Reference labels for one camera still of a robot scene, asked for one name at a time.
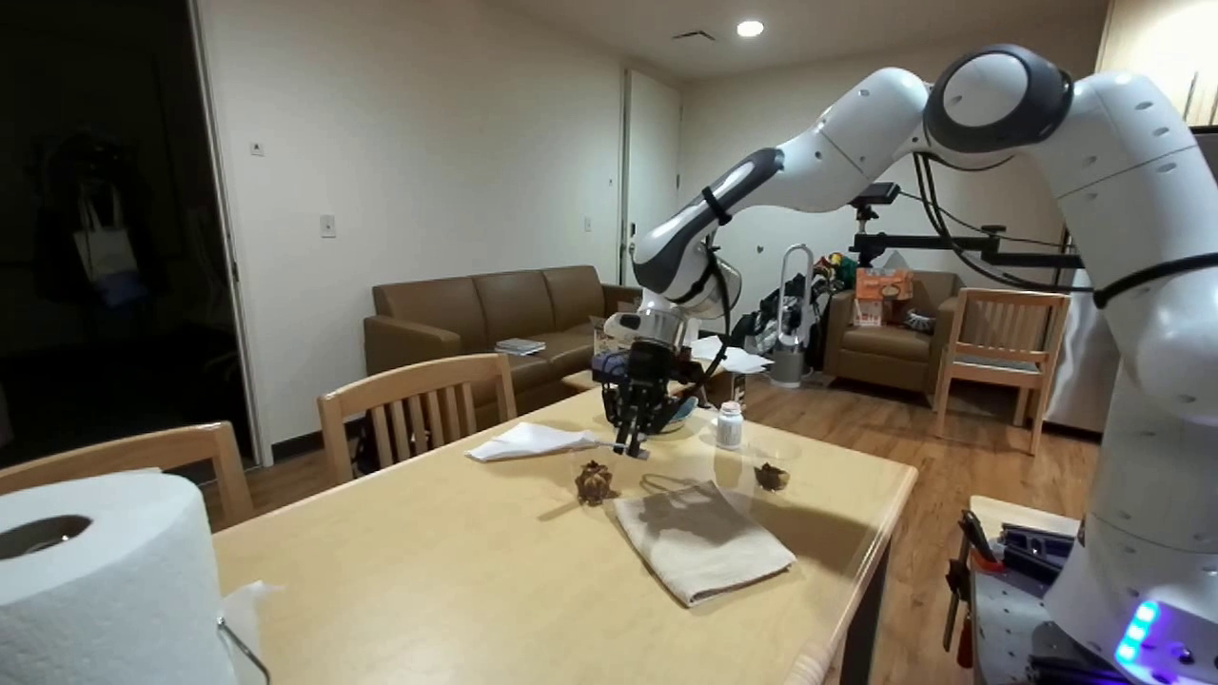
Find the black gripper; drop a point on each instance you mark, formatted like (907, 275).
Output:
(634, 390)

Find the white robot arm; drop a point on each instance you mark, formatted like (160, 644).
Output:
(1139, 201)

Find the white paper towel roll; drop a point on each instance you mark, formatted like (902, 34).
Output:
(123, 591)

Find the blue bowl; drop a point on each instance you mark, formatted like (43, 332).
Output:
(680, 417)

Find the clear cup with nuts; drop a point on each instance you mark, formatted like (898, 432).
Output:
(596, 482)

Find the small white bottle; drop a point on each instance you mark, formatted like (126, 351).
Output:
(730, 423)

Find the white napkin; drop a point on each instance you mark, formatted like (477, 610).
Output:
(529, 437)

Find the brown leather sofa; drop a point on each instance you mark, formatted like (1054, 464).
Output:
(473, 313)

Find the small brown snack cup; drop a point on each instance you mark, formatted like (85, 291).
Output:
(772, 478)

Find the far wooden chair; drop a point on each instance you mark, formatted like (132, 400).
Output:
(418, 408)

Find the brown armchair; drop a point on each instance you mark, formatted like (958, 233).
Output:
(897, 354)

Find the white door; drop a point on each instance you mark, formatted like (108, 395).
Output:
(648, 158)

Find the wooden side chair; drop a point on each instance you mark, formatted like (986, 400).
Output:
(1011, 340)

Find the cluttered tool tray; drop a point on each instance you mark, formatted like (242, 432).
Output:
(995, 620)

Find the near wooden chair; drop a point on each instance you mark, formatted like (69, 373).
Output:
(176, 445)

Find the black camera boom stand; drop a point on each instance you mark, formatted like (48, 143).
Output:
(981, 249)

